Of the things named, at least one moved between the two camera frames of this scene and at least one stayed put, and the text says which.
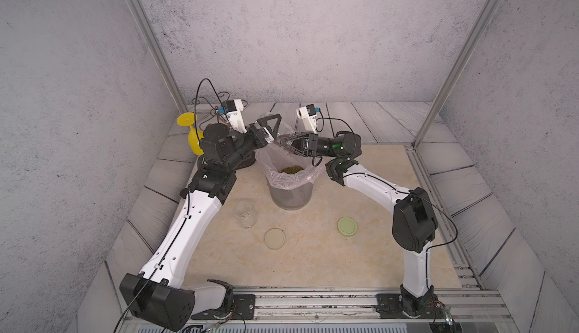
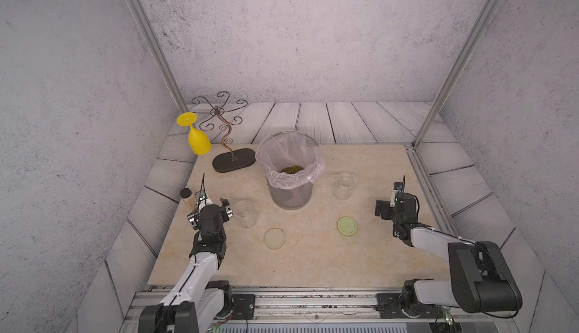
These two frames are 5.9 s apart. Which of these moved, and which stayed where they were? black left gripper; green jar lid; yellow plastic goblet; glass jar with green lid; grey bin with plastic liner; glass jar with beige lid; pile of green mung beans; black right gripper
Moved: black right gripper; glass jar with green lid; black left gripper
Stayed: glass jar with beige lid; yellow plastic goblet; pile of green mung beans; grey bin with plastic liner; green jar lid
